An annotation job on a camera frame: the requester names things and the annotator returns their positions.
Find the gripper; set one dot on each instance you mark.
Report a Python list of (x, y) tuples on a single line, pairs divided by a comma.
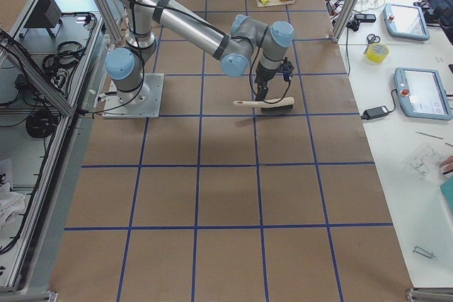
[(265, 76)]

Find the beige hand brush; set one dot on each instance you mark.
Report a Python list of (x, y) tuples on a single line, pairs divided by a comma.
[(272, 107)]

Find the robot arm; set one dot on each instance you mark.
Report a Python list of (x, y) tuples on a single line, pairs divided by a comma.
[(234, 50)]

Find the black power adapter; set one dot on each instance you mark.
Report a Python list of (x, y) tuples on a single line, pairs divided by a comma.
[(375, 113)]

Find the yellow tape roll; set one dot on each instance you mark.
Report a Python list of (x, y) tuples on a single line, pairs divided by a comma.
[(377, 52)]

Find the near teach pendant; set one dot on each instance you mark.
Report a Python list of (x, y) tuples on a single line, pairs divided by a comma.
[(421, 94)]

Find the teach pendant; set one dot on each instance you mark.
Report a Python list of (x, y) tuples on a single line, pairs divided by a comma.
[(406, 22), (421, 94)]

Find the far teach pendant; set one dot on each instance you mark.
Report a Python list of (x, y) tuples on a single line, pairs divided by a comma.
[(406, 22)]

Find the clear plastic package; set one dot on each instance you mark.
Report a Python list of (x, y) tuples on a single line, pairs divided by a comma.
[(424, 163)]

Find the metal clip on table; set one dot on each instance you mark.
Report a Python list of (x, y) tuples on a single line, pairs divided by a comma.
[(423, 252)]

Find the black monitor on shelf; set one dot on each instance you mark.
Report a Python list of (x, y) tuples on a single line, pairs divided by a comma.
[(45, 15)]

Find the white crumpled cloth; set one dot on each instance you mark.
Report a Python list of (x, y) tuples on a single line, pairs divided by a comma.
[(12, 203)]

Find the black handled scissors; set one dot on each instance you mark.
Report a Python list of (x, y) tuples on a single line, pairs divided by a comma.
[(371, 39)]

